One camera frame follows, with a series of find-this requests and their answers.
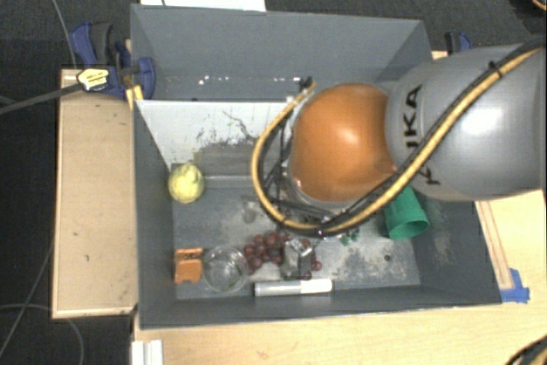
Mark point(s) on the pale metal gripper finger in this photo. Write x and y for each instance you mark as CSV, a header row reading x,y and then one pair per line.
x,y
305,267
291,265

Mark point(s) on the grey and white marker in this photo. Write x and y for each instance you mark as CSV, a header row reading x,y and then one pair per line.
x,y
290,287

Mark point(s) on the dark red grape bunch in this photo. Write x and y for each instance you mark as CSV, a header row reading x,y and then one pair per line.
x,y
266,249

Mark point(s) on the clear glass bowl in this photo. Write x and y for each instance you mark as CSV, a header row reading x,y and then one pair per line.
x,y
225,270

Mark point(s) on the orange rectangular block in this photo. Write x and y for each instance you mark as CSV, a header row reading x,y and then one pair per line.
x,y
188,268

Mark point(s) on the green cup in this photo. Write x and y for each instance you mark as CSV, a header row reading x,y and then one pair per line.
x,y
406,216

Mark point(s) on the yellow ball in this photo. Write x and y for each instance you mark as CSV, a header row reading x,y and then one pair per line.
x,y
186,183

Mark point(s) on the pale wood board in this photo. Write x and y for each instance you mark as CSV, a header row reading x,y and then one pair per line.
x,y
94,201

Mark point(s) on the grey metal bin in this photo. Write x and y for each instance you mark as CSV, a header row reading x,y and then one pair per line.
x,y
239,51

